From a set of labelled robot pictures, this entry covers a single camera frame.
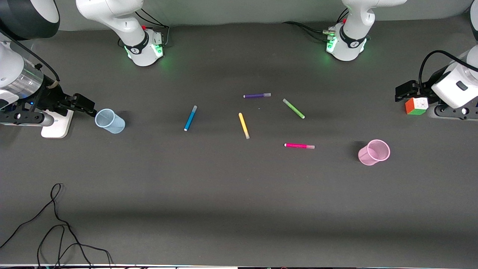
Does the pink mesh cup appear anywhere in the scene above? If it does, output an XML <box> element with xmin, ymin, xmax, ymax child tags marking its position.
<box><xmin>358</xmin><ymin>139</ymin><xmax>391</xmax><ymax>166</ymax></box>

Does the multicoloured puzzle cube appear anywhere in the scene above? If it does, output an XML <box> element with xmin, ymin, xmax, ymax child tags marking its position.
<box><xmin>405</xmin><ymin>97</ymin><xmax>429</xmax><ymax>115</ymax></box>

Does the loose black cable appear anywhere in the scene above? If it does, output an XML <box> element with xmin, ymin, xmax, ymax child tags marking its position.
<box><xmin>0</xmin><ymin>183</ymin><xmax>113</xmax><ymax>269</ymax></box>

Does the black left arm base cable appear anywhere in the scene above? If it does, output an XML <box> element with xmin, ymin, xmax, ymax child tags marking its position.
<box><xmin>282</xmin><ymin>7</ymin><xmax>350</xmax><ymax>42</ymax></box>

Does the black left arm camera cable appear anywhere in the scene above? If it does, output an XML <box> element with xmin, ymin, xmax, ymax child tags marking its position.
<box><xmin>418</xmin><ymin>50</ymin><xmax>478</xmax><ymax>89</ymax></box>

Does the black right arm base cable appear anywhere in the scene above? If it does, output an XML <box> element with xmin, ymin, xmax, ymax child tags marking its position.
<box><xmin>118</xmin><ymin>7</ymin><xmax>171</xmax><ymax>48</ymax></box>

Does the white stand with flat base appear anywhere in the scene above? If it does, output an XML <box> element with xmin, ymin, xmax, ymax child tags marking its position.
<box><xmin>41</xmin><ymin>108</ymin><xmax>74</xmax><ymax>139</ymax></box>

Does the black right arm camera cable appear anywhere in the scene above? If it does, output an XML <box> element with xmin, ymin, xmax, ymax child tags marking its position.
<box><xmin>0</xmin><ymin>29</ymin><xmax>61</xmax><ymax>83</ymax></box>

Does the green marker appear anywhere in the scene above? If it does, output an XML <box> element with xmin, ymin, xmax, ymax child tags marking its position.
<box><xmin>282</xmin><ymin>99</ymin><xmax>305</xmax><ymax>119</ymax></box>

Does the yellow marker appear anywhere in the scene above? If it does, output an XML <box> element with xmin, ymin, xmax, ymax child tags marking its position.
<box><xmin>238</xmin><ymin>112</ymin><xmax>250</xmax><ymax>139</ymax></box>

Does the blue marker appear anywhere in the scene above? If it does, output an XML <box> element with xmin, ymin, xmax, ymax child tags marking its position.
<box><xmin>184</xmin><ymin>105</ymin><xmax>198</xmax><ymax>132</ymax></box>

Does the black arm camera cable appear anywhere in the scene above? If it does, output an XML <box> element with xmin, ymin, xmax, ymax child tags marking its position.
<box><xmin>0</xmin><ymin>29</ymin><xmax>61</xmax><ymax>83</ymax></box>
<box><xmin>418</xmin><ymin>50</ymin><xmax>478</xmax><ymax>89</ymax></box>

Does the light blue mesh cup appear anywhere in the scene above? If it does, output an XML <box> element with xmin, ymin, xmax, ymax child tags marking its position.
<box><xmin>95</xmin><ymin>109</ymin><xmax>125</xmax><ymax>134</ymax></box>

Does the black arm base cable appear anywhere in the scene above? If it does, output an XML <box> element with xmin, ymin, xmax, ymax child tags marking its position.
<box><xmin>282</xmin><ymin>7</ymin><xmax>350</xmax><ymax>42</ymax></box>
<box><xmin>118</xmin><ymin>7</ymin><xmax>171</xmax><ymax>48</ymax></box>

